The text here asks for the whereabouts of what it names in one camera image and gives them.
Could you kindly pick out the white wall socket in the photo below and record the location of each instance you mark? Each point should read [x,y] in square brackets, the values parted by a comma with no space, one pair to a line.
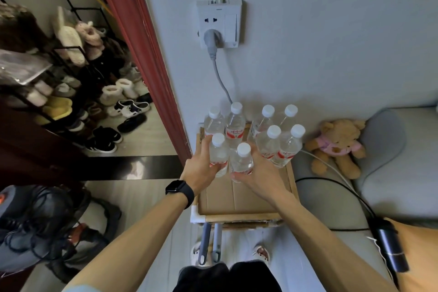
[231,21]

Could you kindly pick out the cluster of white-capped bottles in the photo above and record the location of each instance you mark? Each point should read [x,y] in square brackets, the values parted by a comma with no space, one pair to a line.
[236,124]

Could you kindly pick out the black smartwatch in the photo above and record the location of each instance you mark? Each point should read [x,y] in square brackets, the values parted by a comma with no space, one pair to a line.
[181,192]

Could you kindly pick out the clear plastic water bottle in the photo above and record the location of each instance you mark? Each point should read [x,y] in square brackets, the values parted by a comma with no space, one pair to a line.
[219,151]
[242,162]

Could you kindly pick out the brown furry coat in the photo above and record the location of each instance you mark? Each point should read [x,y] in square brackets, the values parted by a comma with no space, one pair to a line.
[17,28]

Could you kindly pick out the collection of assorted shoes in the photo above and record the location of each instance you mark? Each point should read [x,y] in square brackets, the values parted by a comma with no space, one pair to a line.
[116,91]

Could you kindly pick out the grey sofa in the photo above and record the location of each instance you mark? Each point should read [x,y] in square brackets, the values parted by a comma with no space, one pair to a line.
[403,151]

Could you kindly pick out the person's left hand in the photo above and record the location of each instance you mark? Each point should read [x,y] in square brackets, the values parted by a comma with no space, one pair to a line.
[196,170]

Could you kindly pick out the person's left thumb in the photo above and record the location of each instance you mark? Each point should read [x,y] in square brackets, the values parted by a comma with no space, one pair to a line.
[218,169]

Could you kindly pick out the person's right forearm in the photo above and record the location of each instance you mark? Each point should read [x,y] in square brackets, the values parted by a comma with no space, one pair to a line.
[328,247]

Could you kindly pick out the black cylinder device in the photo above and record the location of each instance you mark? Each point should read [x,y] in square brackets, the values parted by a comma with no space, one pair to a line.
[390,247]

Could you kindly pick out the white patterned slipper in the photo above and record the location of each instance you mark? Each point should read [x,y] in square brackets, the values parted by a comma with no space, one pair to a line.
[195,254]
[261,254]

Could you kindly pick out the dark brown cabinet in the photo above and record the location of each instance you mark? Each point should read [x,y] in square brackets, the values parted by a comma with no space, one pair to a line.
[34,148]

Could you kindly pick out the person's right hand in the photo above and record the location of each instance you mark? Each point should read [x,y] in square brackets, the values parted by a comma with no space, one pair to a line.
[268,180]

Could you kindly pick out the wooden tray table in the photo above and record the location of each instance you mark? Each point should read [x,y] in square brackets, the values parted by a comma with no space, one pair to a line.
[292,179]

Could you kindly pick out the black metal shoe rack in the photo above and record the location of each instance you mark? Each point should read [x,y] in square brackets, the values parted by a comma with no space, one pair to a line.
[78,11]

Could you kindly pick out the grey power plug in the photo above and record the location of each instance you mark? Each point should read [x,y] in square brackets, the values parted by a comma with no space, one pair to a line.
[212,40]

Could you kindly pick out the person's left forearm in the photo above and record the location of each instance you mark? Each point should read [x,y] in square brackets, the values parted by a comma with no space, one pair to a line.
[137,244]

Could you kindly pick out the person's right thumb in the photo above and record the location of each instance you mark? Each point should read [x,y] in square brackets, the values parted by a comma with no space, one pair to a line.
[241,176]

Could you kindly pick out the clear plastic bag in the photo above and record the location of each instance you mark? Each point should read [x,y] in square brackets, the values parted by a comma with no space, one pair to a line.
[20,67]

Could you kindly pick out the black grey backpack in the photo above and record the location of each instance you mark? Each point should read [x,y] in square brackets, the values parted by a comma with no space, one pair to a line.
[41,226]

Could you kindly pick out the red door frame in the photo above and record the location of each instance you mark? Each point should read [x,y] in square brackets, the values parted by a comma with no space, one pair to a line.
[137,45]

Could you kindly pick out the brown teddy bear pink shirt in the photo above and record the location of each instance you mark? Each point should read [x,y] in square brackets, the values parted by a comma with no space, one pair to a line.
[337,146]

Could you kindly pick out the brown cardboard sheet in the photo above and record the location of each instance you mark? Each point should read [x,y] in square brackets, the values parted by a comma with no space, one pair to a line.
[236,199]

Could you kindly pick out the black shorts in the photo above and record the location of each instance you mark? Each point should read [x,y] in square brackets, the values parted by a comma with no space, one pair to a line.
[232,278]

